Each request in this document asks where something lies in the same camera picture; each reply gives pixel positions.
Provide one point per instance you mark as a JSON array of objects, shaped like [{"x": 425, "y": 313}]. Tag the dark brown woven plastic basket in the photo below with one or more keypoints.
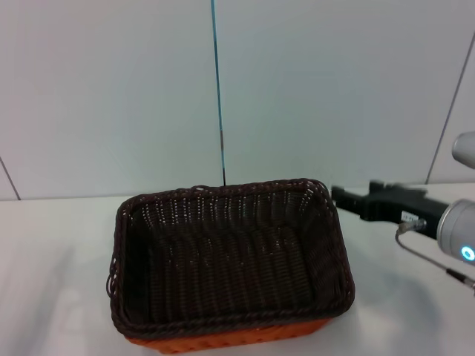
[{"x": 222, "y": 252}]

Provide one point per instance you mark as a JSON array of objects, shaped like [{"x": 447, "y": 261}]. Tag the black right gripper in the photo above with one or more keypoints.
[{"x": 393, "y": 207}]

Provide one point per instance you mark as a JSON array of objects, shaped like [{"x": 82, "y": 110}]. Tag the orange woven plastic basket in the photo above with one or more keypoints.
[{"x": 222, "y": 339}]

